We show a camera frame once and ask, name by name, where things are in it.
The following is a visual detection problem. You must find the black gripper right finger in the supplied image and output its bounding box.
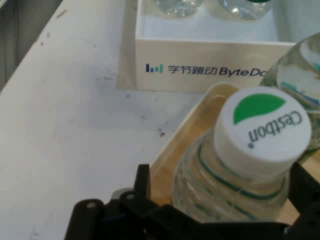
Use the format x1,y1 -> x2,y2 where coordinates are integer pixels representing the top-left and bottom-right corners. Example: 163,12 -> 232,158
282,161 -> 320,240

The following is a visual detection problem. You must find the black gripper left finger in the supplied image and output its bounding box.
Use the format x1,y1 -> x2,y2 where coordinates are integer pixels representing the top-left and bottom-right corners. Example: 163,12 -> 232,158
63,163 -> 201,240

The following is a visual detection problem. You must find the clear green-label water bottle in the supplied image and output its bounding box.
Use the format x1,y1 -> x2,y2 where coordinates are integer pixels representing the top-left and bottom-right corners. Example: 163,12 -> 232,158
257,31 -> 320,161
171,86 -> 313,223
153,0 -> 205,18
216,0 -> 272,21

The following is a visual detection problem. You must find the wooden tray with cream rim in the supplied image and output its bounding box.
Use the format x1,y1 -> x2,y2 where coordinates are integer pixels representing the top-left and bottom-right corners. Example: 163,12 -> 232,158
148,82 -> 320,226

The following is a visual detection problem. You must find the white and blue cardboard box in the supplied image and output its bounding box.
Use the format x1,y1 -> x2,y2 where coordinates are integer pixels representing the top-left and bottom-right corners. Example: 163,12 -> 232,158
116,0 -> 308,94

